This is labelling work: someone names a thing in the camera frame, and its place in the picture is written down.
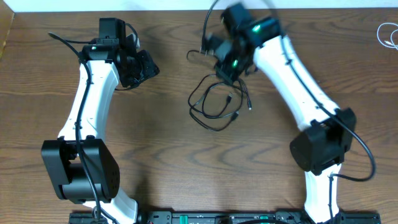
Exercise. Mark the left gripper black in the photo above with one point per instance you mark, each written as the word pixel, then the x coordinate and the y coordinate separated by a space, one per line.
pixel 150 69

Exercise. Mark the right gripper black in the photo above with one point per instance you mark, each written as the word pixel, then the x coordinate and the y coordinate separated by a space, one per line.
pixel 224 74

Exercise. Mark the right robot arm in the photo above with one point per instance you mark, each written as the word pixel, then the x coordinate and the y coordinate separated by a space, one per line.
pixel 326 131

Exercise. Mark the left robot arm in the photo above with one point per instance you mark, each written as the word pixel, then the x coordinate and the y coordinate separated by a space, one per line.
pixel 81 168

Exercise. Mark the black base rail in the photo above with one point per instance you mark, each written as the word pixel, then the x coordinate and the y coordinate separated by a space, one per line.
pixel 280 216

